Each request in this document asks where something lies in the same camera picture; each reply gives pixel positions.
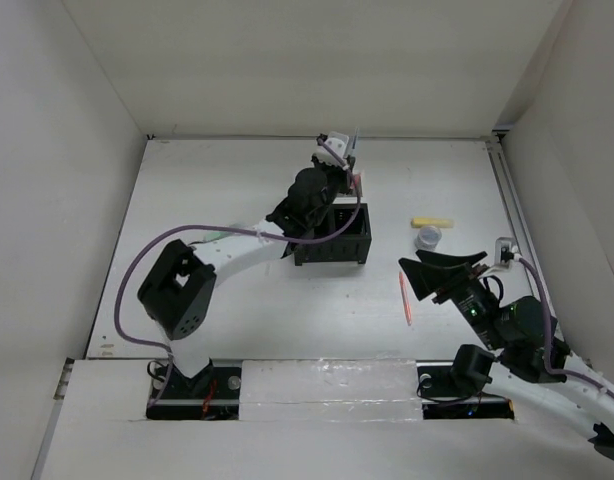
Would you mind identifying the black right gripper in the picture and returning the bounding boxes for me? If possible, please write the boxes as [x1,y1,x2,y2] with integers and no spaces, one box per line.
[396,248,505,349]

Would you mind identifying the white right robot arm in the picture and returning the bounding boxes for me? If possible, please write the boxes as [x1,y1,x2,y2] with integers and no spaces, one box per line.
[399,245,614,461]

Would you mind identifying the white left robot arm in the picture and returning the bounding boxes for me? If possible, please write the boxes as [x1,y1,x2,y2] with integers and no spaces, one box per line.
[137,155,362,397]

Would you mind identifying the clear jar of paperclips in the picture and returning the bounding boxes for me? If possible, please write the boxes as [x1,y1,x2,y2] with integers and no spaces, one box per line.
[414,225,442,252]

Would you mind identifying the white slotted organizer box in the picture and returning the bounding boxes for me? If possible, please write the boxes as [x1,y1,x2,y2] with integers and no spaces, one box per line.
[356,172,365,200]

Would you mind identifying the orange red pen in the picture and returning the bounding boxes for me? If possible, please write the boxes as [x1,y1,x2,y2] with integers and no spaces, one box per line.
[399,271,413,327]

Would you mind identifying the yellow highlighter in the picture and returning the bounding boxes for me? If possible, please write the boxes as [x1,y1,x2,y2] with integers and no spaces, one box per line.
[411,217,455,229]

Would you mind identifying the black slotted organizer box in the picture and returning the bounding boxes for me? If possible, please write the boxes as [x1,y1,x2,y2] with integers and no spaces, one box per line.
[293,203,372,266]

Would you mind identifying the green highlighter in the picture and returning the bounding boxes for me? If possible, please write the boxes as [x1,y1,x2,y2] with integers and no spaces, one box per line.
[202,223,244,243]

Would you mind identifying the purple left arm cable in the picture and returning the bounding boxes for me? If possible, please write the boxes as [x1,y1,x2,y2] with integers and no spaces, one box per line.
[115,139,362,359]

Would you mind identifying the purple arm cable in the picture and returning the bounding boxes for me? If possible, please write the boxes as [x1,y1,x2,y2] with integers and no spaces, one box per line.
[115,139,362,359]
[506,252,614,409]

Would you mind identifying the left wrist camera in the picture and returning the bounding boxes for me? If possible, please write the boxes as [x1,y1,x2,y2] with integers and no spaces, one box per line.
[313,131,350,167]

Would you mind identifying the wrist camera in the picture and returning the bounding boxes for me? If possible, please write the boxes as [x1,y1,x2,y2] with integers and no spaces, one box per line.
[313,131,350,167]
[494,237,519,270]

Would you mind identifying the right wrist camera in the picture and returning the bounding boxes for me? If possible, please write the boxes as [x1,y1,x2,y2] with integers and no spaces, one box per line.
[494,237,519,270]

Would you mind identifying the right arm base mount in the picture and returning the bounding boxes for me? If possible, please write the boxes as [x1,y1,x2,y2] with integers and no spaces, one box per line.
[416,345,515,420]

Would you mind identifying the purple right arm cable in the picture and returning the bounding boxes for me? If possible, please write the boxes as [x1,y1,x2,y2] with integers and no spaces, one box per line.
[506,252,614,409]

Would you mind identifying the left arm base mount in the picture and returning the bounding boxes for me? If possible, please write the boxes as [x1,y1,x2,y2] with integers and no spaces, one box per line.
[145,360,243,421]

